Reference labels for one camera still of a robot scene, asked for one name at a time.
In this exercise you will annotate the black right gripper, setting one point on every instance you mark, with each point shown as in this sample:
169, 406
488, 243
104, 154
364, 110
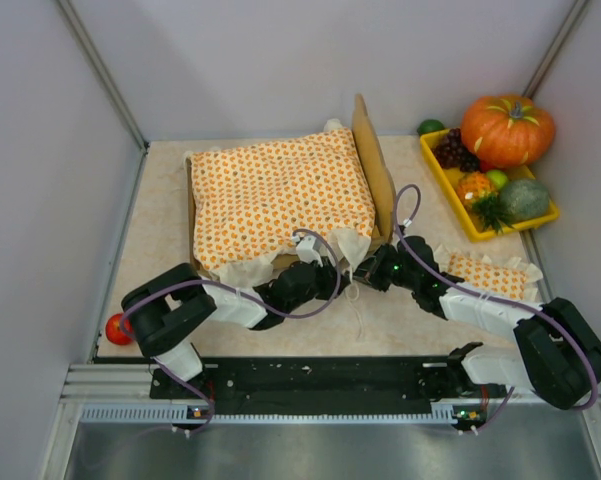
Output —
365, 268

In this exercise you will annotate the red tomato under pumpkin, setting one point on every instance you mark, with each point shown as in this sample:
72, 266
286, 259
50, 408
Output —
485, 166

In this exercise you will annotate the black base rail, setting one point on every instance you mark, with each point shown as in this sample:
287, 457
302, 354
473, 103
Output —
336, 385

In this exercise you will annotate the yellow plastic tray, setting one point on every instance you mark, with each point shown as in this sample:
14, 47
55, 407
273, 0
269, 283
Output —
447, 179

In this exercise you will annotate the green melon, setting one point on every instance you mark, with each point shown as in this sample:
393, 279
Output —
524, 199

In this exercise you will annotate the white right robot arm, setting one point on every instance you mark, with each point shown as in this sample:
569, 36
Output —
555, 353

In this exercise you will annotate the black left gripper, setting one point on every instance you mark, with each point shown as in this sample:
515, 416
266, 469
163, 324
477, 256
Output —
333, 279

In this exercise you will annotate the dark green lime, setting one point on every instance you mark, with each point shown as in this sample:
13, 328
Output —
430, 126

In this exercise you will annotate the red apple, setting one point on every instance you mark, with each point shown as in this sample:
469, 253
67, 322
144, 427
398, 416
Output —
118, 330

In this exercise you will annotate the duck print pillow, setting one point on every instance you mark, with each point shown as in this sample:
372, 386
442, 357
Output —
511, 277

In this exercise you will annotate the dark purple grape bunch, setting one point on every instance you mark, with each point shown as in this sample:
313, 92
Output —
450, 153

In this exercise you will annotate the orange pumpkin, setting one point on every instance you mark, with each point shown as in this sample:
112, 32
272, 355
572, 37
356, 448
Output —
507, 131

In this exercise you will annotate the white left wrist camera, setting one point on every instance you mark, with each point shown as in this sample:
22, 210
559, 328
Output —
307, 249

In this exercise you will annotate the wooden pet bed frame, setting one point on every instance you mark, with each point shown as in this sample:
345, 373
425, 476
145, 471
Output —
375, 165

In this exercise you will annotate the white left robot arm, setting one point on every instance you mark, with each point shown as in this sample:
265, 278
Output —
162, 313

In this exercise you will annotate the orange pineapple toy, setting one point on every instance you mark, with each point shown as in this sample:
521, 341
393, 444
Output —
480, 197

